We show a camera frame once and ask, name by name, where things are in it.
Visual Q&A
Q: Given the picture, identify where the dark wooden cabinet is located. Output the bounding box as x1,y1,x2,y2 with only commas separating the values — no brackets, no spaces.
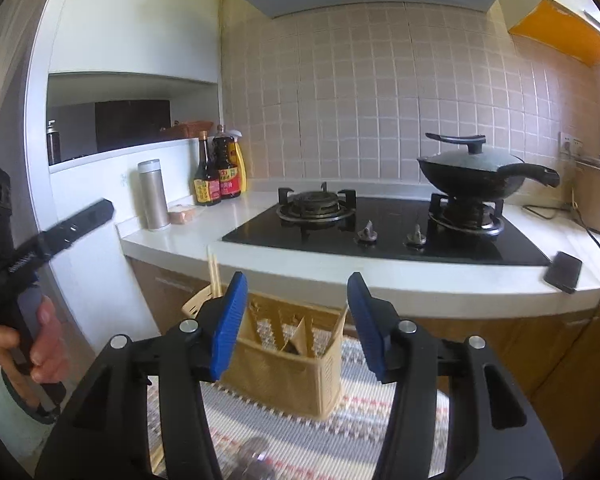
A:
95,100,172,153

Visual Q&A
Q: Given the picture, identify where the wooden base cabinet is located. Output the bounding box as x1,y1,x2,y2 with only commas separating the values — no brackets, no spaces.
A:
130,257,600,480

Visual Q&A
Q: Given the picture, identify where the person's left hand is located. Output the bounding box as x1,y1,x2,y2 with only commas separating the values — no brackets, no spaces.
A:
0,295,71,386

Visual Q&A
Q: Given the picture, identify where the black glass gas stove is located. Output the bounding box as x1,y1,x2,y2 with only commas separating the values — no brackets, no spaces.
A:
222,182,551,267

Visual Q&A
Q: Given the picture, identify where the person's left forearm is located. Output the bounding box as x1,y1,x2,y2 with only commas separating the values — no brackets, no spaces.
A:
0,367,61,461

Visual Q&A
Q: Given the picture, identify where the beige rice cooker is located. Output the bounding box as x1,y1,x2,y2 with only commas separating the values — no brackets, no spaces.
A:
572,154,600,237

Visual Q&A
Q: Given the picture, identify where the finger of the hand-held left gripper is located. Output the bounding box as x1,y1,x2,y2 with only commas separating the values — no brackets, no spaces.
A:
39,199,115,257

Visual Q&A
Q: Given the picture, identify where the yellow bottle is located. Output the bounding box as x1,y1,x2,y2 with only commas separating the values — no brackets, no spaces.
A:
228,130,247,193

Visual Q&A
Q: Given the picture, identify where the white wall socket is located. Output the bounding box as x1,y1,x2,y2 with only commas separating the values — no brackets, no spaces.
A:
559,131,585,157

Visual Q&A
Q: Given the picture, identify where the black burner grate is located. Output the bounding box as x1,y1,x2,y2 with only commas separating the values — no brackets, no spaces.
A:
277,182,357,233
428,192,506,237

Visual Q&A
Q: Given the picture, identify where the black smartphone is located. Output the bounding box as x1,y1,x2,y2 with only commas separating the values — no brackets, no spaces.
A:
545,251,583,294

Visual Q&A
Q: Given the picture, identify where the grey wok lid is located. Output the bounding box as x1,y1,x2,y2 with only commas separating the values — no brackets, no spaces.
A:
417,132,526,171

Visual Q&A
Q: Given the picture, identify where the red label sauce bottle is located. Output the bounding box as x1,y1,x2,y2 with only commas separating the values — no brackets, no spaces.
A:
211,125,242,199

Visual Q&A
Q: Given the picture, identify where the orange wall cabinet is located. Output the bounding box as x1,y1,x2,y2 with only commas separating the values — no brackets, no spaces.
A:
497,0,600,67

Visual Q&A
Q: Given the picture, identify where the black wok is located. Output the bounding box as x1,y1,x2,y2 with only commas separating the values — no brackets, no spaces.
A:
416,155,561,201

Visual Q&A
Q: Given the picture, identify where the beige plastic utensil basket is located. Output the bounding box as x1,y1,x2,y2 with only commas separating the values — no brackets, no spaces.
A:
181,284,351,422

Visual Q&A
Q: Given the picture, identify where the silver thermos flask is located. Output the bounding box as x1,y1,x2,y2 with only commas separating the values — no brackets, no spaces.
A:
137,159,171,232

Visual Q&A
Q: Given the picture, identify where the small pink container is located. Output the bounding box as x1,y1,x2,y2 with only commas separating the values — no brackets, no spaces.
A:
167,205,197,225

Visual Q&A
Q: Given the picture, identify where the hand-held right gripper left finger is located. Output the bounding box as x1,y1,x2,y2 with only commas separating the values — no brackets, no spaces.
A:
35,271,249,480

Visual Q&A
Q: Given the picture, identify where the dark soy sauce bottle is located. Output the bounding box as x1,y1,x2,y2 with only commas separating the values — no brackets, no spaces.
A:
194,131,222,207

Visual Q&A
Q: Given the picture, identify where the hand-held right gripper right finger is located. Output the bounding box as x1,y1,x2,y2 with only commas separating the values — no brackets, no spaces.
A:
346,271,563,480

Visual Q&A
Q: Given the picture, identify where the brown wicker basket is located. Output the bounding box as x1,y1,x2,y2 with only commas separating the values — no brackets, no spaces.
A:
160,120,215,140

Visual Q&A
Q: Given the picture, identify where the dark pump bottle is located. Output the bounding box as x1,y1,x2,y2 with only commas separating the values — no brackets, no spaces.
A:
46,120,62,166

